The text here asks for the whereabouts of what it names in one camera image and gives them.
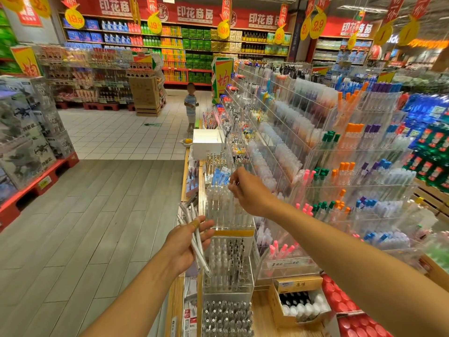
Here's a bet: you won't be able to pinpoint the red wall sign band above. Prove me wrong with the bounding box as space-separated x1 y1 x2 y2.
77 0 292 29

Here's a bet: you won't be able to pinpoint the red low goods shelf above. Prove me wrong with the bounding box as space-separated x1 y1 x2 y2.
0 152 80 232
56 102 134 111

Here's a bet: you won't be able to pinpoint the tray of red-capped glue sticks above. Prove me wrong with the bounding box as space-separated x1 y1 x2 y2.
337 314 394 337
321 273 359 313

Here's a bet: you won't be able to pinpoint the small red hanging sign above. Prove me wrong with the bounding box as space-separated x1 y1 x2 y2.
17 0 43 27

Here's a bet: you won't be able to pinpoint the row of hanging yellow tags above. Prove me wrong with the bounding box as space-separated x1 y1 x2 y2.
0 0 436 46

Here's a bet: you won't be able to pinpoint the clear acrylic pen display tower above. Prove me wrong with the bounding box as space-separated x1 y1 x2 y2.
200 186 257 337

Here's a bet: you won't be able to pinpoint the row of hanging stationery packets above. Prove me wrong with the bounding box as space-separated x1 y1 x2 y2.
181 161 203 222

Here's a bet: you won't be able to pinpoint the green yellow promo sign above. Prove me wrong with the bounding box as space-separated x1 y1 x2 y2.
212 57 235 106

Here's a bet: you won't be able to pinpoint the wooden glue display stand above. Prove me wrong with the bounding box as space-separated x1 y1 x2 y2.
165 147 449 337

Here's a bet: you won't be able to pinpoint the large tiered acrylic pen rack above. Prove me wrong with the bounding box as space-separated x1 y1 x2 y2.
221 63 439 285

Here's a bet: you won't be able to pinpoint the shelves of green packets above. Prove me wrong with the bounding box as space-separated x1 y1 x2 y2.
0 10 18 74

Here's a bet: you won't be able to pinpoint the person's right hand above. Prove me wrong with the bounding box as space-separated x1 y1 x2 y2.
228 166 282 219

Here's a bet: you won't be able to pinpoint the yellow green price card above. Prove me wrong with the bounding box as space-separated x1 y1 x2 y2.
10 45 42 78

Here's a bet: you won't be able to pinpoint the row of black white boxes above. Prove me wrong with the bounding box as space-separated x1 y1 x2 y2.
0 77 77 204

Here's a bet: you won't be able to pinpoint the clear pen bundle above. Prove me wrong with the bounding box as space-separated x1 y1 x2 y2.
177 201 211 277

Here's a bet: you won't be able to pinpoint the wall shelves of coloured bottles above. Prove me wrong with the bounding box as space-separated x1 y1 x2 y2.
63 14 294 88

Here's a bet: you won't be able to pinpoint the cardboard box of white glue sticks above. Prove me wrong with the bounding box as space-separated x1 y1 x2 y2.
268 276 331 329

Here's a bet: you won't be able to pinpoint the person's left forearm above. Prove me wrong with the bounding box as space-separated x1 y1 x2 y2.
83 266 194 337

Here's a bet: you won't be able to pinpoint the row of pale green bottles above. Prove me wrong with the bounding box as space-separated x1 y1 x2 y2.
421 228 449 271

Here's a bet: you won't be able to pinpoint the white square box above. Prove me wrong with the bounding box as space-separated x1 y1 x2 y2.
191 128 224 161

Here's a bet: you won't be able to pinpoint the person's left hand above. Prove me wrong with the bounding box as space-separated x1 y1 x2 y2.
163 215 216 277

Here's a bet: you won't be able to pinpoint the stack of blue packets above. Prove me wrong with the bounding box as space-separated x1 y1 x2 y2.
403 93 449 127

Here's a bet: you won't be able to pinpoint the distant aisle shelves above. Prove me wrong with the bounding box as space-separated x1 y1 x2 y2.
312 37 373 67

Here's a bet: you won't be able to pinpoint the bunch of blue-cap pens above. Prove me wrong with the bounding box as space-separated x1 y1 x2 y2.
210 167 231 188

